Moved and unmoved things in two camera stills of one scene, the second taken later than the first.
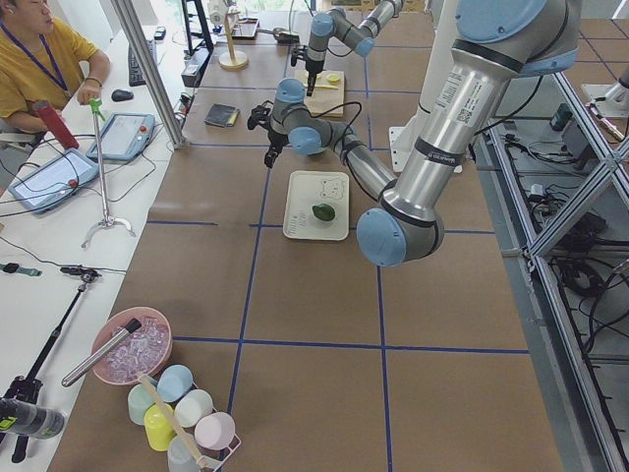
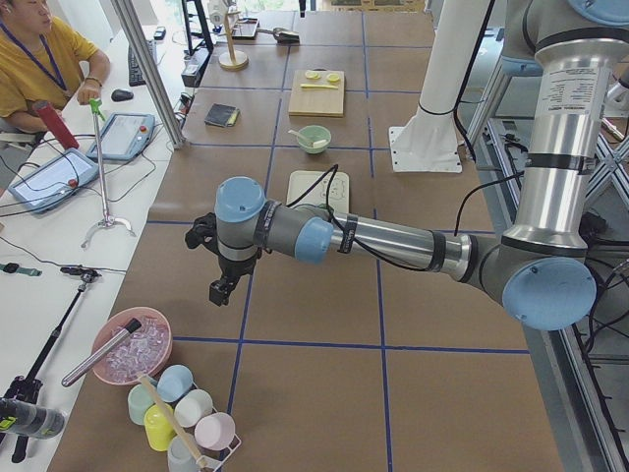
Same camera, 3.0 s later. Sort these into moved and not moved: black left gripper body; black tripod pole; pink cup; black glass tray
Moved: black left gripper body
Not moved: black glass tray; pink cup; black tripod pole
